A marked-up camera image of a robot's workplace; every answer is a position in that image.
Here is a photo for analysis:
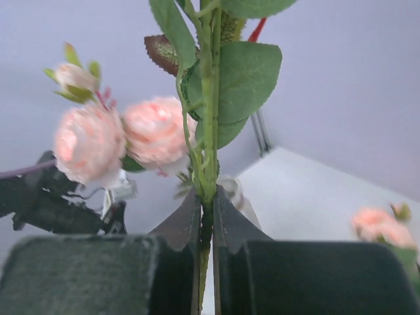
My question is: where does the light pink rose stem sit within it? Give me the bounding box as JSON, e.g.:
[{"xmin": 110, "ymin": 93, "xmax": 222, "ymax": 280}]
[{"xmin": 45, "ymin": 43, "xmax": 197, "ymax": 188}]

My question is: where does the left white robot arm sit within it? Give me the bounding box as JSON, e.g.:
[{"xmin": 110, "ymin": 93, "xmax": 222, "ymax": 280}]
[{"xmin": 1, "ymin": 150, "xmax": 127, "ymax": 235}]

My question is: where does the orange rose stem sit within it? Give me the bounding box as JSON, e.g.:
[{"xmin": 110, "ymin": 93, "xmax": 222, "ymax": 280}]
[{"xmin": 150, "ymin": 1, "xmax": 292, "ymax": 314}]

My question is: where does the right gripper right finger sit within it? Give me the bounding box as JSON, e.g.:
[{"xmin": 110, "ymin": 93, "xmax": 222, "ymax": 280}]
[{"xmin": 213, "ymin": 188, "xmax": 419, "ymax": 314}]

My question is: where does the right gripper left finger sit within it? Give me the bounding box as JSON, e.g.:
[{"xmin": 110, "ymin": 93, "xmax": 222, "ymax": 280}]
[{"xmin": 1, "ymin": 191, "xmax": 201, "ymax": 314}]

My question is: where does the left aluminium frame post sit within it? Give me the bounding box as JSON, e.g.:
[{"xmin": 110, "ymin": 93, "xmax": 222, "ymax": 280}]
[{"xmin": 250, "ymin": 110, "xmax": 272, "ymax": 157}]

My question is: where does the pink artificial flower bunch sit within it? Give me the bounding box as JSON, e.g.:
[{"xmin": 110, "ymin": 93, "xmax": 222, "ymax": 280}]
[{"xmin": 351, "ymin": 203, "xmax": 419, "ymax": 272}]

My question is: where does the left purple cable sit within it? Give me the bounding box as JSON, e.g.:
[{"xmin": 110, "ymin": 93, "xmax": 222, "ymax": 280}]
[{"xmin": 0, "ymin": 159, "xmax": 58, "ymax": 180}]

